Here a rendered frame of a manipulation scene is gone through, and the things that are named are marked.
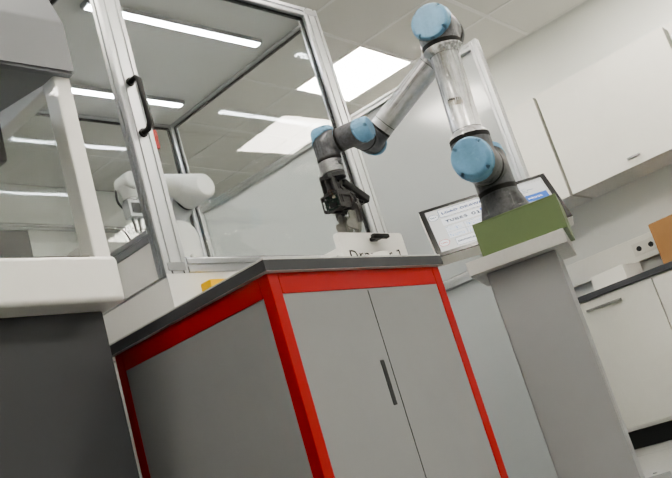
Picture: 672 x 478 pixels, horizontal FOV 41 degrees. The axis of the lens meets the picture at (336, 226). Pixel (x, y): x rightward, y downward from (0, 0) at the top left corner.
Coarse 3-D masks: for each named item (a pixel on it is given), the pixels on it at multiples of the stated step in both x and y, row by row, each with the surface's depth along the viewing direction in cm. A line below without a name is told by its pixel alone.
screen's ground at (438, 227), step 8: (520, 184) 354; (528, 184) 352; (536, 184) 351; (544, 184) 350; (528, 192) 348; (536, 192) 347; (440, 208) 355; (472, 208) 349; (448, 216) 349; (456, 216) 348; (464, 216) 347; (432, 224) 348; (440, 224) 347; (448, 224) 345; (440, 232) 343; (472, 232) 338; (440, 248) 335; (448, 248) 334
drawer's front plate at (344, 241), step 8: (344, 232) 247; (336, 240) 244; (344, 240) 245; (352, 240) 248; (360, 240) 251; (368, 240) 253; (384, 240) 259; (392, 240) 261; (400, 240) 264; (336, 248) 244; (344, 248) 244; (352, 248) 247; (360, 248) 249; (368, 248) 252; (376, 248) 254; (384, 248) 257; (392, 248) 260; (400, 248) 263
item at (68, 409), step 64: (0, 0) 206; (0, 64) 198; (64, 64) 210; (0, 320) 181; (64, 320) 192; (0, 384) 176; (64, 384) 186; (0, 448) 171; (64, 448) 180; (128, 448) 191
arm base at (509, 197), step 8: (504, 184) 258; (512, 184) 259; (488, 192) 259; (496, 192) 257; (504, 192) 257; (512, 192) 257; (520, 192) 259; (480, 200) 262; (488, 200) 258; (496, 200) 256; (504, 200) 255; (512, 200) 256; (520, 200) 256; (488, 208) 257; (496, 208) 255; (504, 208) 254; (512, 208) 254; (488, 216) 257
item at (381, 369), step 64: (384, 256) 210; (192, 320) 196; (256, 320) 183; (320, 320) 187; (384, 320) 203; (448, 320) 221; (128, 384) 211; (192, 384) 196; (256, 384) 183; (320, 384) 180; (384, 384) 194; (448, 384) 210; (192, 448) 196; (256, 448) 183; (320, 448) 173; (384, 448) 186; (448, 448) 201
